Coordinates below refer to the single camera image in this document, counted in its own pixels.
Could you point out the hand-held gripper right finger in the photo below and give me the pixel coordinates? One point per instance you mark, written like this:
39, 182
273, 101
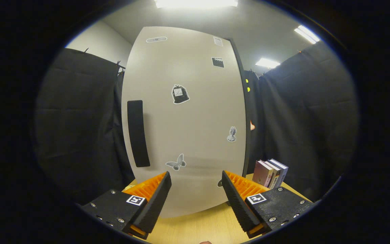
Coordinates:
239, 203

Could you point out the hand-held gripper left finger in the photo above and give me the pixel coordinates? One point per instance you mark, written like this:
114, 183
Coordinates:
154, 203

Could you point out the light grey cabinet door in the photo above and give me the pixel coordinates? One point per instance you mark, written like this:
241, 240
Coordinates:
195, 128

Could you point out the white spine book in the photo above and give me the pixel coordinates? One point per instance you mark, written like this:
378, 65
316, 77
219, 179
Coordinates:
275, 176

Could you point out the dark grey cabinet body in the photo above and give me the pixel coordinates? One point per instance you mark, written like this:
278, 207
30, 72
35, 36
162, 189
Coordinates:
247, 135

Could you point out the black backdrop cloth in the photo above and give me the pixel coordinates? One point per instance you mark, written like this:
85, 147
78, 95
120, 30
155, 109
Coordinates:
80, 128

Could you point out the small ceiling light panel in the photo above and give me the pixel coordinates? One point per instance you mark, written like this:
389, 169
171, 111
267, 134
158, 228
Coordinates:
267, 63

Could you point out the double strip ceiling light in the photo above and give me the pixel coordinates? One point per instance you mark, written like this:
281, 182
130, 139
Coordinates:
306, 34

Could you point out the large ceiling light panel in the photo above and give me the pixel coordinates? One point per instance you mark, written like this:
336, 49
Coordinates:
195, 3

